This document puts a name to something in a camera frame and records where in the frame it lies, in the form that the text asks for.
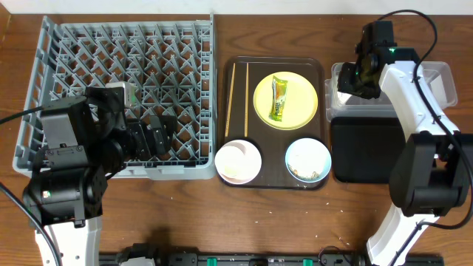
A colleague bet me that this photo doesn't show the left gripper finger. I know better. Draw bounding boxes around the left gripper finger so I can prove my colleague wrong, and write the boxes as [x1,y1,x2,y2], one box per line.
[146,128,171,156]
[149,115,177,139]

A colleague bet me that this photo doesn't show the black waste tray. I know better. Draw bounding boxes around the black waste tray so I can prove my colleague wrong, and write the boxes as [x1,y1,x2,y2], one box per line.
[330,117,405,184]

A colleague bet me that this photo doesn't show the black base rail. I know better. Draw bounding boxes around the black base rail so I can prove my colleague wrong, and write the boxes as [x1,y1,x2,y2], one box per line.
[99,243,444,266]

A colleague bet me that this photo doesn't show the clear plastic bin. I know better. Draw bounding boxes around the clear plastic bin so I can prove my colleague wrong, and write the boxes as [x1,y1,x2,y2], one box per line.
[324,61,457,121]

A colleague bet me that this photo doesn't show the green snack wrapper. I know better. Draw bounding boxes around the green snack wrapper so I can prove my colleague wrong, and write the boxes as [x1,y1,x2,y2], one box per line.
[269,75,288,121]

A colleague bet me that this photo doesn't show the dark brown serving tray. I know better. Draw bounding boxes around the dark brown serving tray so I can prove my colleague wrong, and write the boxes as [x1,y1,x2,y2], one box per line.
[219,56,328,191]

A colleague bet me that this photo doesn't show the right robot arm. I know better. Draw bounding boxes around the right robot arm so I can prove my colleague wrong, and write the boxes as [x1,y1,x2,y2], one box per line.
[337,18,472,265]

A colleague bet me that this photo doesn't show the yellow round plate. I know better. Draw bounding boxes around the yellow round plate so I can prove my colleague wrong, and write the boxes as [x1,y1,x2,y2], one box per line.
[253,72,319,130]

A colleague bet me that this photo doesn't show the light blue bowl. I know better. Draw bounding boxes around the light blue bowl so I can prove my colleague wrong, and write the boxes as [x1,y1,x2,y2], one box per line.
[285,137,332,183]

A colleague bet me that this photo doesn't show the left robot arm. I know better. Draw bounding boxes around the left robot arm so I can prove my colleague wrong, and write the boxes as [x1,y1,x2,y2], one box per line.
[23,96,177,265]

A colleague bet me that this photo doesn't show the grey plastic dishwasher rack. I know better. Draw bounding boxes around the grey plastic dishwasher rack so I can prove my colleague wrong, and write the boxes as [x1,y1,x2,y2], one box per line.
[13,18,217,180]

